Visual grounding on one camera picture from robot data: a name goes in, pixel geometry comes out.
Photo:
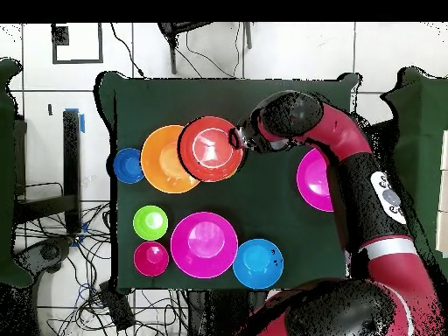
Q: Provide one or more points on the green-covered side table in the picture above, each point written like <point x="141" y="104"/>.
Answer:
<point x="7" y="175"/>
<point x="427" y="140"/>

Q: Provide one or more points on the white boxes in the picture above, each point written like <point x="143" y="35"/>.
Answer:
<point x="443" y="192"/>

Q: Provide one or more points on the large orange bowl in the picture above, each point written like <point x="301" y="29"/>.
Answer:
<point x="157" y="164"/>

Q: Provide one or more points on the small black marker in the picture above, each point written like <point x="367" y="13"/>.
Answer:
<point x="50" y="109"/>

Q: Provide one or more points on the dark green tablecloth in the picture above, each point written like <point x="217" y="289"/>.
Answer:
<point x="262" y="210"/>

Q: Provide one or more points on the black square frame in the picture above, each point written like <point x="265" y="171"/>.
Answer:
<point x="60" y="35"/>

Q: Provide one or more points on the small crimson bowl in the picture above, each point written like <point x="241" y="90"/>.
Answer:
<point x="151" y="259"/>

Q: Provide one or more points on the large pink bowl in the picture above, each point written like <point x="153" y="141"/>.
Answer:
<point x="204" y="245"/>
<point x="313" y="178"/>

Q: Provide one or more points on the orange-red bowl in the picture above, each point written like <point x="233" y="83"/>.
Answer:
<point x="211" y="150"/>

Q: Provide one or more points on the small green bowl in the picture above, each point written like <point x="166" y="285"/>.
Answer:
<point x="150" y="223"/>

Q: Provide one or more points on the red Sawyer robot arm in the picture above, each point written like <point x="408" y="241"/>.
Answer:
<point x="350" y="140"/>

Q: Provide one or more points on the grey office chair base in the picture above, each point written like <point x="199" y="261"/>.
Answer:
<point x="49" y="252"/>

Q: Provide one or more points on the small dark blue bowl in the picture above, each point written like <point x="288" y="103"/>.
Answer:
<point x="127" y="166"/>

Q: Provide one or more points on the blue tape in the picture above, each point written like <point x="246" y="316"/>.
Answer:
<point x="82" y="124"/>

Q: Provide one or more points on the light blue bowl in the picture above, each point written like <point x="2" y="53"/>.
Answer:
<point x="258" y="264"/>

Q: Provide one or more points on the black bench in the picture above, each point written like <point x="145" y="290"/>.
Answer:
<point x="71" y="157"/>

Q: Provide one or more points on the black power brick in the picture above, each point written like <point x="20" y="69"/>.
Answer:
<point x="117" y="308"/>

